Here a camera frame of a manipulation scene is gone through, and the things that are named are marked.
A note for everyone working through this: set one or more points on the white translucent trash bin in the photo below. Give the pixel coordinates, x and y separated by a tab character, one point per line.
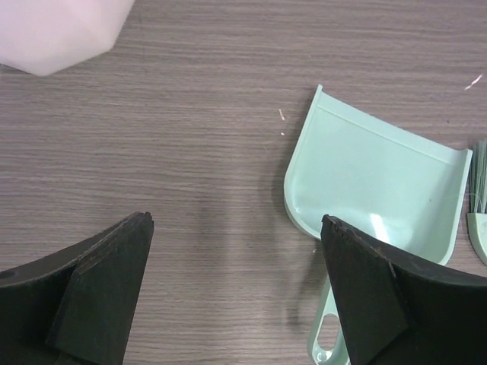
44	37

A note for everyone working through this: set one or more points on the green hand brush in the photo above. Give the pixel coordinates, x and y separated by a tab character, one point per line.
476	217

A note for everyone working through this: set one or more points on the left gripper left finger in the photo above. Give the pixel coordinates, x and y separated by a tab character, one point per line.
76	306

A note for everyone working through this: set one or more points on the green dustpan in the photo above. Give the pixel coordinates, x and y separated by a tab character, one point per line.
398	187

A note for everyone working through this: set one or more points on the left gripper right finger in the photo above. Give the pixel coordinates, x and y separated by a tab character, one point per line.
398	308

